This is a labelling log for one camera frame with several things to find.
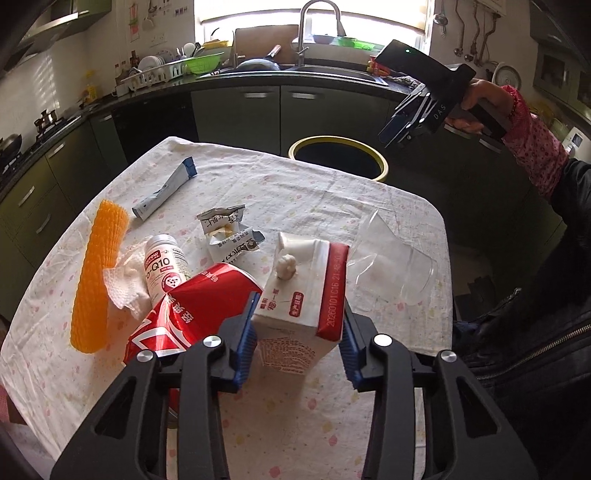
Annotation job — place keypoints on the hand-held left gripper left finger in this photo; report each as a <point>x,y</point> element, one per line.
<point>245,344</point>

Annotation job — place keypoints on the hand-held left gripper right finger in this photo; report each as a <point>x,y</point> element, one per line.
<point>351,353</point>

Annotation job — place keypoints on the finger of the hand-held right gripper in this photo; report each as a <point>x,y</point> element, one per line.
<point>396,128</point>
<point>412,104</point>

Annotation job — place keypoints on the yellow-rimmed dark trash bin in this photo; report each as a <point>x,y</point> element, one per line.
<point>336,157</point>

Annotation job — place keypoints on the white and red milk carton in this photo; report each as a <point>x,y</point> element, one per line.
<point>300,295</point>

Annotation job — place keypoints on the clear plastic cup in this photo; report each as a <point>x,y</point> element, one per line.
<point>392,263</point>

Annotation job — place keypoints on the white paper towel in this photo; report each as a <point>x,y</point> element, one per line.
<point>127,284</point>

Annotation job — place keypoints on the orange foam fruit net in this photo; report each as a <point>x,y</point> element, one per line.
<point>99,272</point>

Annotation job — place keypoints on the person's right forearm pink sleeve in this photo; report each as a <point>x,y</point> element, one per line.
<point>538,147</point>

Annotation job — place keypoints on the person's right hand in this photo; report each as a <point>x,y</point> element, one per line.
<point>489,94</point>

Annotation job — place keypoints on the hanging metal ladles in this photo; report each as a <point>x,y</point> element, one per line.
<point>466,32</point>

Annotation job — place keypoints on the white round plate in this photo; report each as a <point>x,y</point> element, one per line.
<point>509,76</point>

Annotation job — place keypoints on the green plastic basket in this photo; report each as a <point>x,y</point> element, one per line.
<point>353,43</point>

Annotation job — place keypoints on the steel kitchen sink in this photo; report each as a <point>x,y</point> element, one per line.
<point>323,74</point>

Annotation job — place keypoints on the crumpled white snack wrapper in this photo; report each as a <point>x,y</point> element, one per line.
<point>233,247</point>
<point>221,218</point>

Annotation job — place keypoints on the white supplement bottle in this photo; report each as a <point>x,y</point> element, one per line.
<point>164,267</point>

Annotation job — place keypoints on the white floral tablecloth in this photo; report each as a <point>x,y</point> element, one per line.
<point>295,203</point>

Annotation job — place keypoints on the chrome kitchen faucet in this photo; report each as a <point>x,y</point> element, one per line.
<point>302,32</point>

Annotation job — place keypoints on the dark frying pan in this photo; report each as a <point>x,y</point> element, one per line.
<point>258,62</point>

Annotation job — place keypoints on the green base cabinets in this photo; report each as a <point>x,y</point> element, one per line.
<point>240,115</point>

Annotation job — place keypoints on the brown cardboard board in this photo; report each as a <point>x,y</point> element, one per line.
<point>265,41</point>

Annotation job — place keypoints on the blue and white toothpaste tube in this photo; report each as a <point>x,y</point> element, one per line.
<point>164,191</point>

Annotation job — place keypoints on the green plastic colander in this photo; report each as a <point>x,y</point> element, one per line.
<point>205,62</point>

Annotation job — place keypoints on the black countertop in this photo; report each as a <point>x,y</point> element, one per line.
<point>157,90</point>

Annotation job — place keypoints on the white dish rack with dishes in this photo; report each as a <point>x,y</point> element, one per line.
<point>152,71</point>

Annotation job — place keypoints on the yellow bottle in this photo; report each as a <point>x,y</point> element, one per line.
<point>90,90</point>

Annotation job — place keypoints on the black gas stove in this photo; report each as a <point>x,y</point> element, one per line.
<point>37,131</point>

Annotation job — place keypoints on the steel range hood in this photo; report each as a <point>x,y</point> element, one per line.
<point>60,21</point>

